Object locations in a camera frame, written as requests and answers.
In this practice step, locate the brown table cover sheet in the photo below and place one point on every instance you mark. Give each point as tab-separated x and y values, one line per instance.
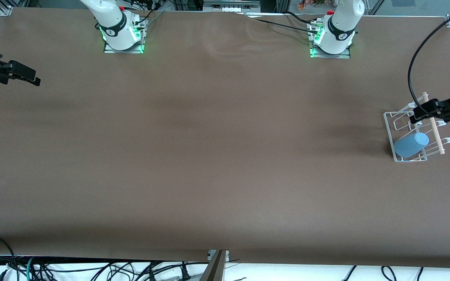
225	156

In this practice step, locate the orange plastic parts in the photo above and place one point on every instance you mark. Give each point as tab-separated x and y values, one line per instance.
315	4

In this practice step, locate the aluminium frame post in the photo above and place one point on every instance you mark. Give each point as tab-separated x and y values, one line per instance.
215	269

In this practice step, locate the white power strip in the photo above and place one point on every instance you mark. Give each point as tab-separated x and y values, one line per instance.
231	6

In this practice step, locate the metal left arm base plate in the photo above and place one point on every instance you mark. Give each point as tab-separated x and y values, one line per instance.
342	56

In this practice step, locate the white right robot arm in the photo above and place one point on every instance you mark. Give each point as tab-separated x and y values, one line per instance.
111	23

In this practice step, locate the blue plastic cup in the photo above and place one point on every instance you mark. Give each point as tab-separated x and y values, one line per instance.
410	145

